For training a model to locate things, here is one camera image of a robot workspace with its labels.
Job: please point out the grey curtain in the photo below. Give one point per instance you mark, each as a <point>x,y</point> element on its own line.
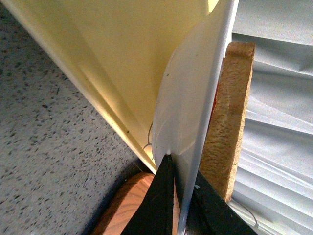
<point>274,183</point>

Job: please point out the white round plate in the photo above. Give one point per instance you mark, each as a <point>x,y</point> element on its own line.
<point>186,97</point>

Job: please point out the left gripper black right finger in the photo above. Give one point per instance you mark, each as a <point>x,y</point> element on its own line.
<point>209,214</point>

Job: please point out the yellow bear tray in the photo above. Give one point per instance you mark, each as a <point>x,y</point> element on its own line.
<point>114,51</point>

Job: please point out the brown wooden tray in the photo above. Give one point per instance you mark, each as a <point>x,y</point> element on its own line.
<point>123,205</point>

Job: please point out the brown bread slice top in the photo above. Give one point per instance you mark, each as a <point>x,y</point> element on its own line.
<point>220,155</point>

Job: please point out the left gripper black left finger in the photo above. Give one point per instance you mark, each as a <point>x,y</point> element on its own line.
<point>154,216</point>

